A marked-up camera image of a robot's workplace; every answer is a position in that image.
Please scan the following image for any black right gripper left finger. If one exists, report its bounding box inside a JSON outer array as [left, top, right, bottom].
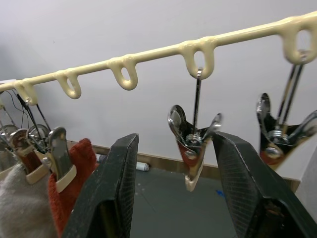
[[61, 133, 139, 238]]

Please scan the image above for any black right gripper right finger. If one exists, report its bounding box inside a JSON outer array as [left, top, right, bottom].
[[212, 131, 317, 238]]

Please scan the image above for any chrome clip with jaws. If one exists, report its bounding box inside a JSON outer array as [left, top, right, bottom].
[[167, 67, 223, 192]]

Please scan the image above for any chrome clip holding red sock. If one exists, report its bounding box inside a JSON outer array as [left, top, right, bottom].
[[26, 99, 77, 193]]

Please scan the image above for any chrome clip holding beige sock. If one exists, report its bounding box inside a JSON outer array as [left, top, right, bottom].
[[0, 98, 50, 185]]

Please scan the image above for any cream clip hanger bar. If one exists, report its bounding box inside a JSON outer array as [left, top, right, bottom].
[[0, 10, 317, 106]]

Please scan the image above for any white cylinder on floor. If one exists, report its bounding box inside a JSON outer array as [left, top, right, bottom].
[[135, 161, 150, 172]]

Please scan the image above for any red knitted sock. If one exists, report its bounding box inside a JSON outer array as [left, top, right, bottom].
[[47, 138, 98, 238]]

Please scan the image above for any beige sock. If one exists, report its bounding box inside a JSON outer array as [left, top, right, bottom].
[[0, 146, 59, 238]]

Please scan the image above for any chrome clip with twin wires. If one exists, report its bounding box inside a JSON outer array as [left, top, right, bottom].
[[256, 49, 317, 171]]

